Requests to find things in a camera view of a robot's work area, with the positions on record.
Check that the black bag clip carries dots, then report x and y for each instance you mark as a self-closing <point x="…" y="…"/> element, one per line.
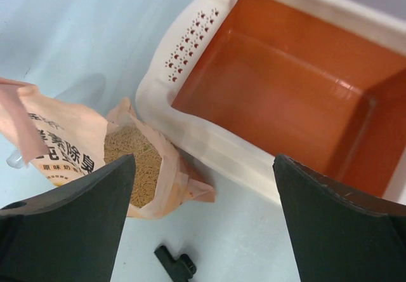
<point x="181" y="269"/>

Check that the beige litter pellets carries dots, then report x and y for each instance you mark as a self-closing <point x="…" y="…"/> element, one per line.
<point x="130" y="140"/>

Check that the pink cat litter bag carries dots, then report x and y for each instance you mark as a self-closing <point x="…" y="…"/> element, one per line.
<point x="177" y="183"/>

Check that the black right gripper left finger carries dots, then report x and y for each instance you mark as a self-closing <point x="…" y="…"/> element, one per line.
<point x="70" y="233"/>

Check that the white and orange litter box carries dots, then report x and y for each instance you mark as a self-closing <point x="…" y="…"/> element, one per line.
<point x="236" y="82"/>

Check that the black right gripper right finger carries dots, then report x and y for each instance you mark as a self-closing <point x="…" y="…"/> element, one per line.
<point x="337" y="232"/>

